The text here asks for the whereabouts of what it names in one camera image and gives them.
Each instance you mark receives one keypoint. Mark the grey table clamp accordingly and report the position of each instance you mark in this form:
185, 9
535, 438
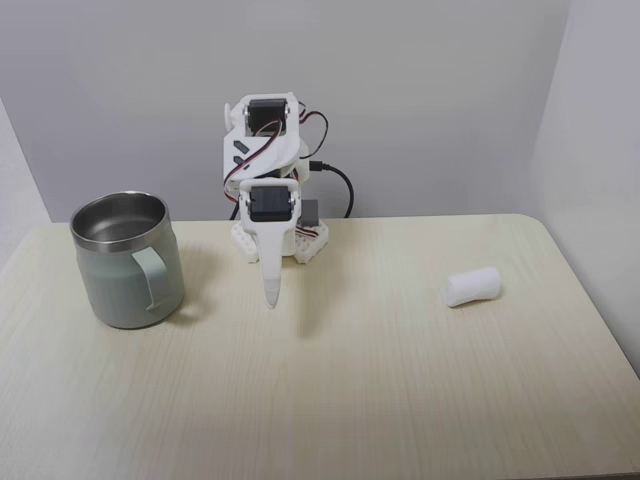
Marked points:
311, 212

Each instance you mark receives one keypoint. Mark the pale green steel mug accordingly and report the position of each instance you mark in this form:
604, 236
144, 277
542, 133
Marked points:
125, 270

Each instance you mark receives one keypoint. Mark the white gauze dressing roll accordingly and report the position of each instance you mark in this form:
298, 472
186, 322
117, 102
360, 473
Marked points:
474, 286

